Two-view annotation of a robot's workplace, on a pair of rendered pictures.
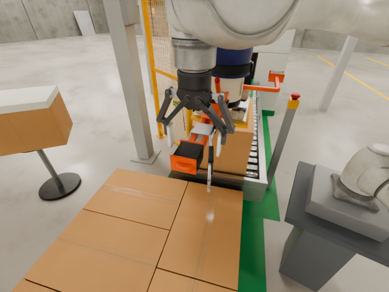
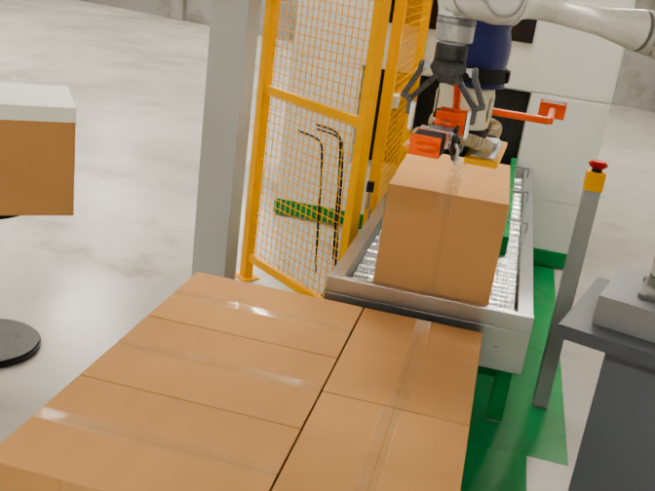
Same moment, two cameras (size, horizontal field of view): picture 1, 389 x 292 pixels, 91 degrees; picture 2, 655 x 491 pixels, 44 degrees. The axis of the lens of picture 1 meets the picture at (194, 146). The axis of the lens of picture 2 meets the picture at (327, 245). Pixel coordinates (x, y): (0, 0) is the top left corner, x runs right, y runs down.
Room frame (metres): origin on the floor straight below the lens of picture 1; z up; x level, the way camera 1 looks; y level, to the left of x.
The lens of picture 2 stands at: (-1.49, 0.33, 1.64)
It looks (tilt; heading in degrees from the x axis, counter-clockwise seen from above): 20 degrees down; 357
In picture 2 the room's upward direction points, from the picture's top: 8 degrees clockwise
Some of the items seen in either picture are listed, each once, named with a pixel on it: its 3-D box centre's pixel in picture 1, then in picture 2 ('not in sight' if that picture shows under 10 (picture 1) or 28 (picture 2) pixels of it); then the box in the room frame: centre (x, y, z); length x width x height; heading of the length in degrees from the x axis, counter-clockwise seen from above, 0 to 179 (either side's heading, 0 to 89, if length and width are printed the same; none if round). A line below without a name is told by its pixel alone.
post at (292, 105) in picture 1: (278, 149); (566, 293); (1.44, -0.79, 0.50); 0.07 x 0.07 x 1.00; 76
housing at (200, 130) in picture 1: (202, 134); (439, 135); (0.55, -0.03, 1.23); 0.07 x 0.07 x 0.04; 73
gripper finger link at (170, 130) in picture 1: (171, 134); (411, 114); (0.44, 0.06, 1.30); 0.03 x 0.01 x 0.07; 163
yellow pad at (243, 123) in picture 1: (241, 108); (487, 147); (0.97, -0.26, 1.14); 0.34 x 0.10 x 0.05; 163
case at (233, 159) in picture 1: (224, 131); (444, 225); (1.36, -0.25, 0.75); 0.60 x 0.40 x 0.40; 167
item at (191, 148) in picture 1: (187, 156); (427, 142); (0.42, 0.02, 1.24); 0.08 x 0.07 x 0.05; 163
